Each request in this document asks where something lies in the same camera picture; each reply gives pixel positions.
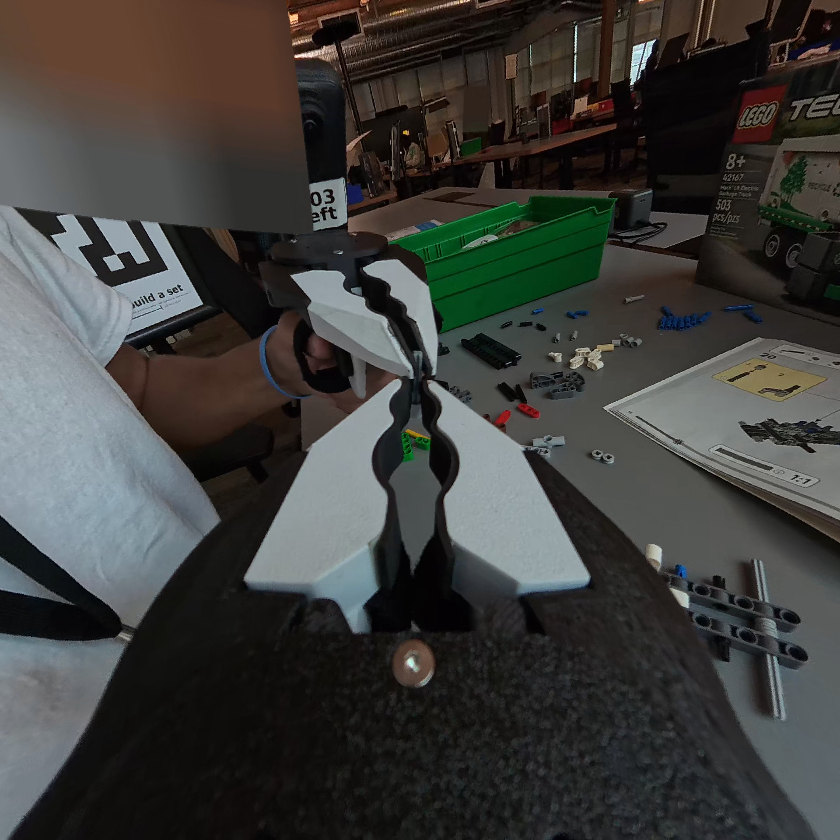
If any green plastic bin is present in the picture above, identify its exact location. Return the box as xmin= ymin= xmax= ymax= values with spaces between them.
xmin=392 ymin=196 xmax=616 ymax=333

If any black strap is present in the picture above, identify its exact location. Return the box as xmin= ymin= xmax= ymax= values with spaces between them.
xmin=0 ymin=518 xmax=124 ymax=641

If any grey paper sheet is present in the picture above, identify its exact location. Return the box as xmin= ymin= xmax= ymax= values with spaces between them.
xmin=607 ymin=210 xmax=710 ymax=257

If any person's left forearm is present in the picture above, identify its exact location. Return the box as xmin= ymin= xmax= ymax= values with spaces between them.
xmin=107 ymin=338 xmax=290 ymax=454

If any long wooden table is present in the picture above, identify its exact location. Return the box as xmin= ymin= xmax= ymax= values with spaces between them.
xmin=430 ymin=123 xmax=618 ymax=191

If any cluster of white lego connectors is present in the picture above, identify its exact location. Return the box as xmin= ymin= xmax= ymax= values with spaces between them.
xmin=549 ymin=335 xmax=645 ymax=372

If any black floor lamp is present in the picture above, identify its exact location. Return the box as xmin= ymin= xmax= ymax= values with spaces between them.
xmin=311 ymin=16 xmax=365 ymax=132

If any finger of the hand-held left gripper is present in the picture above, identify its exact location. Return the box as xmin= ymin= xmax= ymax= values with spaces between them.
xmin=361 ymin=258 xmax=444 ymax=371
xmin=290 ymin=269 xmax=421 ymax=382

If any lego set box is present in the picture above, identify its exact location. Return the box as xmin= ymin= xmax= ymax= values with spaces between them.
xmin=696 ymin=69 xmax=840 ymax=322

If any black box device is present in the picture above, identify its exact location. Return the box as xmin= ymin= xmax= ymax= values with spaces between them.
xmin=610 ymin=188 xmax=654 ymax=231

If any instruction booklet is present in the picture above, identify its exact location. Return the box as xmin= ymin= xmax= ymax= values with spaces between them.
xmin=604 ymin=338 xmax=840 ymax=546

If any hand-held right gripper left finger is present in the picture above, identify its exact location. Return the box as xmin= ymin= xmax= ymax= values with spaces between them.
xmin=244 ymin=379 xmax=414 ymax=634

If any clear plastic parts bag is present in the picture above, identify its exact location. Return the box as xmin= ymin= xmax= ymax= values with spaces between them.
xmin=459 ymin=220 xmax=532 ymax=250

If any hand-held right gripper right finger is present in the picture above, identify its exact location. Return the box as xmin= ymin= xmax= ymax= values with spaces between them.
xmin=412 ymin=379 xmax=590 ymax=627

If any grey lego beam assembly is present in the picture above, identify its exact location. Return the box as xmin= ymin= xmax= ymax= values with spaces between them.
xmin=645 ymin=543 xmax=809 ymax=670

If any blue wristband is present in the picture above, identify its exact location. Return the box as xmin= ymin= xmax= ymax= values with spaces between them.
xmin=259 ymin=325 xmax=311 ymax=400

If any person's left hand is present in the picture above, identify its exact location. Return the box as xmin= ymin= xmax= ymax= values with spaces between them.
xmin=266 ymin=311 xmax=371 ymax=416

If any printed sign board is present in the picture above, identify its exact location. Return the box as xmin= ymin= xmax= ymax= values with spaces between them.
xmin=16 ymin=209 xmax=224 ymax=342

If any black lego beam frame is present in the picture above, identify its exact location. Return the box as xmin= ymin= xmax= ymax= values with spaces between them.
xmin=461 ymin=332 xmax=523 ymax=369

